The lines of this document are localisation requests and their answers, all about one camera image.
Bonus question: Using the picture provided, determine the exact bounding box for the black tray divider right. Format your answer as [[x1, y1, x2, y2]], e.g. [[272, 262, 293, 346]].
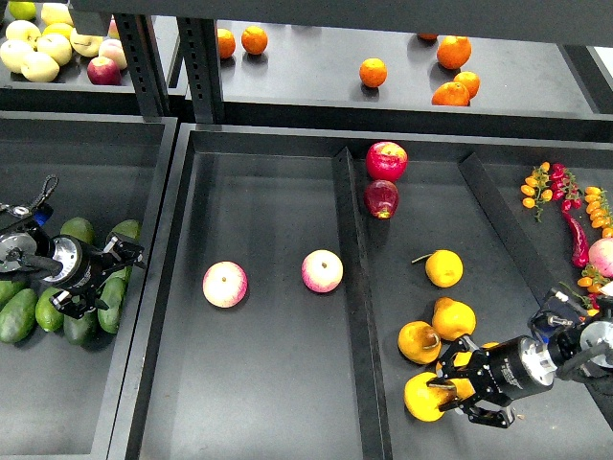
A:
[[460, 153, 612, 434]]

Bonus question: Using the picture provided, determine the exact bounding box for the bright red apple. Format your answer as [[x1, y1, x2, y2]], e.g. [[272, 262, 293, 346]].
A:
[[365, 141, 409, 182]]

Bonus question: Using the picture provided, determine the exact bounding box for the yellow pear bottom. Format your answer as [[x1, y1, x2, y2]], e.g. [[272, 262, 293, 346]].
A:
[[435, 352, 472, 374]]

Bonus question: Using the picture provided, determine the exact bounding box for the pink apple left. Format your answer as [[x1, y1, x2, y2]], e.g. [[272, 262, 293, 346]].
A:
[[202, 261, 248, 309]]

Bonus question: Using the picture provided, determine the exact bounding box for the black centre tray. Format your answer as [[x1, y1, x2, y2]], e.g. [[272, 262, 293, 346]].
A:
[[125, 125, 612, 459]]

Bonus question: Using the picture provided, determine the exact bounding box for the red apple on shelf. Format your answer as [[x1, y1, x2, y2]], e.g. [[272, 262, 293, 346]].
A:
[[87, 57, 122, 85]]

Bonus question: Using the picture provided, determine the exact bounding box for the pink peach on shelf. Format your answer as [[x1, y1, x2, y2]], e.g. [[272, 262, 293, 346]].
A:
[[99, 38, 127, 71]]

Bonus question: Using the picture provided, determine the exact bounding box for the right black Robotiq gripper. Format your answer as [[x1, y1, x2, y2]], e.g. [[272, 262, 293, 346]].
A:
[[427, 334, 556, 428]]

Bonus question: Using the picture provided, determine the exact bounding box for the pale yellow apple middle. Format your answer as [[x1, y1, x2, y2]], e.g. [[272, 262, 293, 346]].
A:
[[36, 34, 73, 67]]

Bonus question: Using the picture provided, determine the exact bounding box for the dark red apple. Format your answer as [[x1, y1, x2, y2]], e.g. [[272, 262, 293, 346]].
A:
[[364, 179, 399, 219]]

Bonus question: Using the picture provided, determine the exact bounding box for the green avocado far left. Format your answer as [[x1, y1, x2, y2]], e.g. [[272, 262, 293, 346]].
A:
[[0, 281, 26, 310]]

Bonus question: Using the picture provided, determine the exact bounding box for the yellow pear curled stem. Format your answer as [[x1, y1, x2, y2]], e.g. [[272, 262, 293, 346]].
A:
[[397, 321, 442, 364]]

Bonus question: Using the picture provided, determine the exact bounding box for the orange cherry tomato bunch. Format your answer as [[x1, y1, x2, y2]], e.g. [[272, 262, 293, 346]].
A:
[[520, 162, 553, 222]]

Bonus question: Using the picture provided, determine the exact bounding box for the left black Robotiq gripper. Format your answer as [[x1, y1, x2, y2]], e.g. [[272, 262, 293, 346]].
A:
[[49, 232, 146, 319]]

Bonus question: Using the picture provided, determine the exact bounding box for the red chili pepper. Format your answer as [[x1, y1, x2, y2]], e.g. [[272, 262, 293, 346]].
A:
[[560, 199, 589, 268]]

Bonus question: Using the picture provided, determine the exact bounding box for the pink peach right edge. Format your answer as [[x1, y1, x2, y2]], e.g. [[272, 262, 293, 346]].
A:
[[588, 238, 613, 278]]

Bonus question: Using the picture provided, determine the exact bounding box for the mixed cherry tomatoes lower right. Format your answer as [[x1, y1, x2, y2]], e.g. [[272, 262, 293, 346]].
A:
[[559, 264, 610, 315]]

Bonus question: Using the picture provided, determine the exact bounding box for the orange tomato string right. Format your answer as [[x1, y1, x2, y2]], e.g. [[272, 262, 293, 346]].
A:
[[582, 185, 613, 240]]

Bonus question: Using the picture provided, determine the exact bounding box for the black left tray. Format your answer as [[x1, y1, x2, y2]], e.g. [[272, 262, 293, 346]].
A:
[[1, 111, 177, 459]]

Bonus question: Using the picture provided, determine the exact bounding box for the black shelf post left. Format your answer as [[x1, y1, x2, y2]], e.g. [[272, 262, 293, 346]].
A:
[[114, 13, 170, 117]]

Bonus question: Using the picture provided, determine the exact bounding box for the green avocado middle right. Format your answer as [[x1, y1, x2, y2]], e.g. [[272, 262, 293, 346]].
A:
[[107, 266, 132, 284]]

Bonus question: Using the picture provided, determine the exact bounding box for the pale yellow apple with stem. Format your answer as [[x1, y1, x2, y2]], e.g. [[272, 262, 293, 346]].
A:
[[69, 28, 104, 58]]

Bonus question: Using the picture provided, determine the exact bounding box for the yellow pear middle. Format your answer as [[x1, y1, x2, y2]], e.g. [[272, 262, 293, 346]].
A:
[[432, 297, 477, 341]]

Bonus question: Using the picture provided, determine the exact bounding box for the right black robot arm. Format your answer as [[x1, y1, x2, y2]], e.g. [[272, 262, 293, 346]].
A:
[[426, 288, 612, 428]]

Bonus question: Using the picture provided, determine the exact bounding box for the yellow pear with brown top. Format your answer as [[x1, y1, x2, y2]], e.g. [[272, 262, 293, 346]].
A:
[[404, 372, 475, 423]]

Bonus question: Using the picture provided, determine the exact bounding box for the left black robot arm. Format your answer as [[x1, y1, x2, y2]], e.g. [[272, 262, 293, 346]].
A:
[[1, 174, 146, 319]]

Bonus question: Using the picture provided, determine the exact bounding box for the green avocado upper right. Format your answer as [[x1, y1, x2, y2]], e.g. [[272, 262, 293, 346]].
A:
[[111, 219, 141, 242]]

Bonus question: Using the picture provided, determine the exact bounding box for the pink apple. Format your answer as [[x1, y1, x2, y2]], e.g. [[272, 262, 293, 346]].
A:
[[301, 249, 344, 293], [202, 261, 248, 309]]

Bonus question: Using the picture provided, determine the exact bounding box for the round green avocado top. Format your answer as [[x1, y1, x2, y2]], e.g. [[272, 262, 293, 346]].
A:
[[59, 217, 95, 245]]

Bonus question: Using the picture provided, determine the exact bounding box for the pale yellow apple front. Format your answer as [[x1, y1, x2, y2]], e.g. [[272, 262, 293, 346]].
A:
[[20, 52, 60, 82]]

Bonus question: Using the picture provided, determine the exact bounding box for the light green avocado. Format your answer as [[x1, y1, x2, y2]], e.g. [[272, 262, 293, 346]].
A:
[[35, 287, 64, 333]]

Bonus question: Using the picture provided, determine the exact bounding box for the black tray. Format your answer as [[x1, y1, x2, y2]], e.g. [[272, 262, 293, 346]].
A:
[[1, 111, 177, 459], [125, 125, 612, 459]]

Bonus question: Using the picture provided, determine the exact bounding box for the dark green avocado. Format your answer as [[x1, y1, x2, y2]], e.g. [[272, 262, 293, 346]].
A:
[[63, 311, 99, 345]]

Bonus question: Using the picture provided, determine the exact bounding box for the pink apple centre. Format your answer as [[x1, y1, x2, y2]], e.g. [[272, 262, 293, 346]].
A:
[[301, 249, 344, 293]]

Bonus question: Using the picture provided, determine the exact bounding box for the black shelf post right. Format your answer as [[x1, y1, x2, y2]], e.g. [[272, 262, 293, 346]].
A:
[[176, 17, 225, 125]]

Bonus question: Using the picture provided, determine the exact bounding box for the green avocado lower right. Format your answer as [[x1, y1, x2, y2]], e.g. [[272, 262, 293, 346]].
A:
[[98, 277, 126, 334]]

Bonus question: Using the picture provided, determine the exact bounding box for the yellow pear with stem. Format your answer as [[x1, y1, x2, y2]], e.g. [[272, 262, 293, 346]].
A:
[[411, 249, 464, 288]]

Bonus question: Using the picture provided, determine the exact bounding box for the black shelf post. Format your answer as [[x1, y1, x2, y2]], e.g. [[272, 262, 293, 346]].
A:
[[114, 13, 170, 117], [176, 17, 225, 125]]

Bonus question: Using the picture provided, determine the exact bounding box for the red cherry tomato bunch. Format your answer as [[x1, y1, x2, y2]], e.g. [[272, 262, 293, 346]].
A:
[[549, 163, 582, 212]]

